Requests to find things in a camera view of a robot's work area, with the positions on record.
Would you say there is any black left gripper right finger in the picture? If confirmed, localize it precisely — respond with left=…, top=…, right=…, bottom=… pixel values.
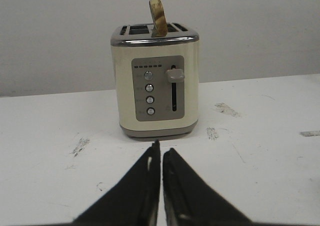
left=162, top=148, right=252, bottom=223

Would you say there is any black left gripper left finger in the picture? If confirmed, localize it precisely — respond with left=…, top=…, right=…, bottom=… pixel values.
left=73, top=140, right=161, bottom=223

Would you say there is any cream two-slot toaster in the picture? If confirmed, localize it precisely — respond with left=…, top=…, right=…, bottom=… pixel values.
left=110, top=23, right=200, bottom=138

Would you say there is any slice of toast bread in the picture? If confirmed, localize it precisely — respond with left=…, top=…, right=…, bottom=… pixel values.
left=149, top=0, right=168, bottom=37

